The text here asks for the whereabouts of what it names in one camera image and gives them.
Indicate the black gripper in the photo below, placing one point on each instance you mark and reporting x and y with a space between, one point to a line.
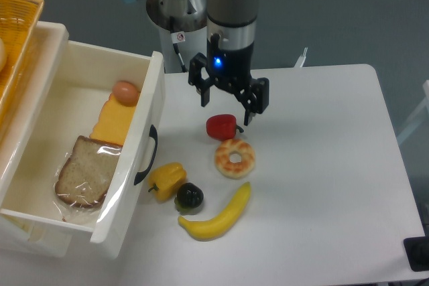
229 70

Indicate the white top drawer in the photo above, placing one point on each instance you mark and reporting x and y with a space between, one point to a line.
81 85

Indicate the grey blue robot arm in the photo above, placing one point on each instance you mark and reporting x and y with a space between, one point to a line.
234 20

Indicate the white drawer cabinet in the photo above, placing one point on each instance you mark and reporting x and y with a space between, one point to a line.
41 61

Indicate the red bell pepper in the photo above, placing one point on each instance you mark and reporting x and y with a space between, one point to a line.
222 127

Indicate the glazed donut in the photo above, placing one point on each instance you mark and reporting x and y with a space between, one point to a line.
234 158

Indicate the brown egg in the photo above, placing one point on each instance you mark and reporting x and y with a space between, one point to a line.
125 93

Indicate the yellow bell pepper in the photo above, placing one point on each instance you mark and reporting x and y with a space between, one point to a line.
164 181

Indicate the yellow toast slice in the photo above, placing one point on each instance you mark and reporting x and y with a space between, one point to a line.
114 122

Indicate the yellow banana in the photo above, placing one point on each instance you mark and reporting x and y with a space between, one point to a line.
217 226

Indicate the wrapped brown bread slice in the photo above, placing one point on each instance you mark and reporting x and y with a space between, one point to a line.
86 176

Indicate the yellow wicker basket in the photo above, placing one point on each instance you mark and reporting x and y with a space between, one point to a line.
18 20

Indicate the black device at edge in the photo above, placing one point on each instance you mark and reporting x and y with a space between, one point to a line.
417 252

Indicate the white bracket behind table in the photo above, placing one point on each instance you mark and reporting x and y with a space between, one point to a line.
301 59

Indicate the black upper drawer handle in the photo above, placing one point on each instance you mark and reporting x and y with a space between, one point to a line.
148 156

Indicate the white frame at right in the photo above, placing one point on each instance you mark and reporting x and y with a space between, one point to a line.
415 118

